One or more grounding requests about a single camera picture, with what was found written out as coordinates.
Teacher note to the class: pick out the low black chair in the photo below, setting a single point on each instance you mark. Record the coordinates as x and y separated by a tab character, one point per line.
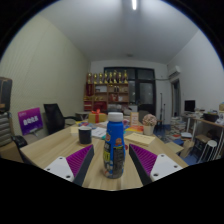
18	141

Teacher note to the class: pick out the yellow gift box red ribbon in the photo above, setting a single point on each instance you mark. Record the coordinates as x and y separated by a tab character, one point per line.
96	117

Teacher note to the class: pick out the pink flowers in white pot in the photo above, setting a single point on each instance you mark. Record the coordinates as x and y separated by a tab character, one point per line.
149	121

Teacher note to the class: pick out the black computer monitor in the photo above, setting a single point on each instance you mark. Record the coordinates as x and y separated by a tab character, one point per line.
189	105

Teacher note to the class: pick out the black cup white inside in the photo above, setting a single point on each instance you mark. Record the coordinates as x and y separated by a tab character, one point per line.
85	136

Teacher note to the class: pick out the blue drink bottle white cap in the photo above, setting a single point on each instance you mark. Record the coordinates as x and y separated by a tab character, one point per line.
114	143

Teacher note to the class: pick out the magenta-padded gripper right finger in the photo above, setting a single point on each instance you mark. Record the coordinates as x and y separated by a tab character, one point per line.
144	160

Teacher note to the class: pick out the white wall air conditioner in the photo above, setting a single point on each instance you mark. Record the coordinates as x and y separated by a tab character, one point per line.
174	71

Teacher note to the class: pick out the white round stool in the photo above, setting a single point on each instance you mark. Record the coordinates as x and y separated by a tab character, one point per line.
210	144

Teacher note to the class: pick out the long wooden side desk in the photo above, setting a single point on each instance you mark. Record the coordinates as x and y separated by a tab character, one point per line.
208	121

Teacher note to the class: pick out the black office chair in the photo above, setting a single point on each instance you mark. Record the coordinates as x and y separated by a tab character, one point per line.
53	116

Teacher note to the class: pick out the dark framed glass door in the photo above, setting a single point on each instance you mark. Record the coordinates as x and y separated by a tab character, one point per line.
146	91

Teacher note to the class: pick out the orange standing card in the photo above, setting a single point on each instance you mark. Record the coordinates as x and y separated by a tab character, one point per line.
134	119

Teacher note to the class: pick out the pale yellow envelope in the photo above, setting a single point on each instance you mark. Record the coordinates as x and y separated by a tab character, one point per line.
140	139

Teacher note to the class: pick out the purple sign board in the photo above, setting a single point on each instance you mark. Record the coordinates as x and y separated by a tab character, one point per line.
30	120

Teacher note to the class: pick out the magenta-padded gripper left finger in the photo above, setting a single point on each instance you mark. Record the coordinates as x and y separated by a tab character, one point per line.
78	160

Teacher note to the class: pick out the wooden shelf unit with trophies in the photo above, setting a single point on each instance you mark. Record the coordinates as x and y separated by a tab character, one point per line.
108	93

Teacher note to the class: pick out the long ceiling light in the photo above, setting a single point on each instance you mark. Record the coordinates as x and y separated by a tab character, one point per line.
134	4

